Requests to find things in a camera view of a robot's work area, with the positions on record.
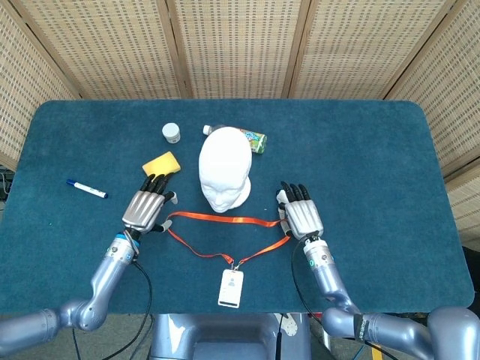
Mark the white marker blue cap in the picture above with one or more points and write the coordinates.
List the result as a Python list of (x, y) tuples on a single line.
[(86, 188)]

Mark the yellow green sponge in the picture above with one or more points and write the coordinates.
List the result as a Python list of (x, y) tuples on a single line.
[(161, 163)]

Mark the white mannequin head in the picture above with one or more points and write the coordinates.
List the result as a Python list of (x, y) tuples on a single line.
[(225, 161)]

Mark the plastic bottle colourful label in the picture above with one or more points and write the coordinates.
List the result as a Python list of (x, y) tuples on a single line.
[(258, 142)]

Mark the small white grey jar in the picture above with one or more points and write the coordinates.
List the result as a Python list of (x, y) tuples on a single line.
[(171, 133)]

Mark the blue table mat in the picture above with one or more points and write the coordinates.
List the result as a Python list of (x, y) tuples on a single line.
[(375, 168)]

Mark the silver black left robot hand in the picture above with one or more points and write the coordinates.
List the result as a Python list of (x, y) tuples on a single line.
[(144, 210)]

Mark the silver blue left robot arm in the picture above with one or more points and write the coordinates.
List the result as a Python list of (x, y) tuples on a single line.
[(105, 281)]

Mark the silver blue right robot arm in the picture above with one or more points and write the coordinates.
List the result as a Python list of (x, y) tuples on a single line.
[(330, 277)]

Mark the white badge card holder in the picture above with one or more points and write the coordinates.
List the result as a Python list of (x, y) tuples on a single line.
[(230, 288)]

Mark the woven wooden folding screen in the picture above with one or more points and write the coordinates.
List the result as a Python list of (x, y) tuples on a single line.
[(240, 48)]

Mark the white perforated torso bracket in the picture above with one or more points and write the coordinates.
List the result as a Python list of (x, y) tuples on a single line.
[(290, 326)]

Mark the silver blue robot torso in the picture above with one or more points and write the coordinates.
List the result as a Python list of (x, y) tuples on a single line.
[(225, 337)]

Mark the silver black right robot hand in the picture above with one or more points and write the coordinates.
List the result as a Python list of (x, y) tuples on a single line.
[(303, 217)]

